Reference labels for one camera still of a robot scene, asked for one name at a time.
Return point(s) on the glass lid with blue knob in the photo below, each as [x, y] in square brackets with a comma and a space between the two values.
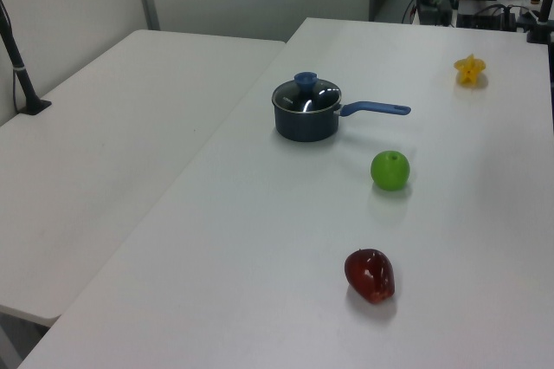
[303, 99]

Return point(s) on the black equipment box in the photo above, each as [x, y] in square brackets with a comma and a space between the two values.
[433, 9]

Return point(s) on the black pole with white band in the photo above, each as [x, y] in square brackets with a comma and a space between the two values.
[23, 79]

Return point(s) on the dark red apple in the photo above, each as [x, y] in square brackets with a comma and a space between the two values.
[370, 276]

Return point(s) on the yellow starfruit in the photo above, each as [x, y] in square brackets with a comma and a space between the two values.
[470, 70]

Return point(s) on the green apple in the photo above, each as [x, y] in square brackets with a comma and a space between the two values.
[389, 172]

